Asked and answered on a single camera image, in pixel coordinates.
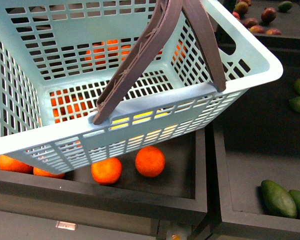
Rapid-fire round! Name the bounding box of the brown basket handle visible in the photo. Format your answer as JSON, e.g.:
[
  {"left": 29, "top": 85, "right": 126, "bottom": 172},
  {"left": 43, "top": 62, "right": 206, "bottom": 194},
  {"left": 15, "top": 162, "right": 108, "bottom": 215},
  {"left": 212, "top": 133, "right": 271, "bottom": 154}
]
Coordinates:
[{"left": 93, "top": 0, "right": 226, "bottom": 125}]

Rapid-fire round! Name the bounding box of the light teal plastic basket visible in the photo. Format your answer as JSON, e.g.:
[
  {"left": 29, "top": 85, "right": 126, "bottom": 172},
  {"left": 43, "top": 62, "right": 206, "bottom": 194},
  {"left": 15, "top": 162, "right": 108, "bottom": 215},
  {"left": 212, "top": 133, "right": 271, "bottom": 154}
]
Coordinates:
[{"left": 0, "top": 0, "right": 283, "bottom": 174}]

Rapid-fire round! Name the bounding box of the orange fruit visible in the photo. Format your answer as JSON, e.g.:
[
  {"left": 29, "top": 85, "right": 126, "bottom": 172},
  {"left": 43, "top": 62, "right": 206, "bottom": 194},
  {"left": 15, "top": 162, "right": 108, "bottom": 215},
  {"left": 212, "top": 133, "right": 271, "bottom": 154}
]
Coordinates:
[
  {"left": 33, "top": 167, "right": 65, "bottom": 179},
  {"left": 91, "top": 157, "right": 122, "bottom": 186},
  {"left": 135, "top": 146, "right": 166, "bottom": 178},
  {"left": 0, "top": 155, "right": 33, "bottom": 174}
]

